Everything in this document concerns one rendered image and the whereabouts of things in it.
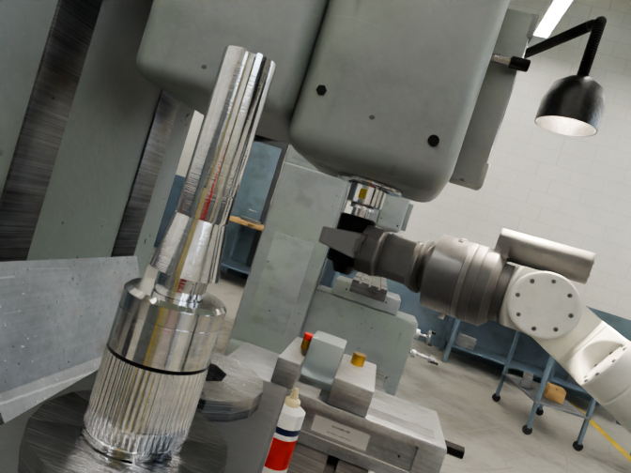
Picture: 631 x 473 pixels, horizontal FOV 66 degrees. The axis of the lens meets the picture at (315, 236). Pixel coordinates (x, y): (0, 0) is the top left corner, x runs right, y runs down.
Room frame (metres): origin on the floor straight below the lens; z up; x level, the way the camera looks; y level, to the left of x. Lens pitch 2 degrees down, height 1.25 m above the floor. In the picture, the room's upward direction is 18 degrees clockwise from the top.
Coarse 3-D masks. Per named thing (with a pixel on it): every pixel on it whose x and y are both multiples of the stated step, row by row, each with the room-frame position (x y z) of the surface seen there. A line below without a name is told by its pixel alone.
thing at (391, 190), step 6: (342, 174) 0.60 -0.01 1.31; (348, 174) 0.59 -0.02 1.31; (348, 180) 0.62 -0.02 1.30; (354, 180) 0.59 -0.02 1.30; (360, 180) 0.58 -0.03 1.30; (366, 180) 0.57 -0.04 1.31; (372, 180) 0.57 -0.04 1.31; (378, 186) 0.58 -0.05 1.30; (384, 186) 0.58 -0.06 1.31; (390, 186) 0.58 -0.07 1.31; (390, 192) 0.60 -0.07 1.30; (396, 192) 0.59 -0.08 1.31; (402, 192) 0.60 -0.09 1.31
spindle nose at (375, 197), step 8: (352, 184) 0.61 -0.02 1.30; (360, 184) 0.60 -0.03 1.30; (352, 192) 0.60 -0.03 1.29; (368, 192) 0.59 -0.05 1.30; (376, 192) 0.59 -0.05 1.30; (384, 192) 0.60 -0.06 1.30; (352, 200) 0.60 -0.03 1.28; (360, 200) 0.59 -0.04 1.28; (368, 200) 0.59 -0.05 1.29; (376, 200) 0.60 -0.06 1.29; (376, 208) 0.60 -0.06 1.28
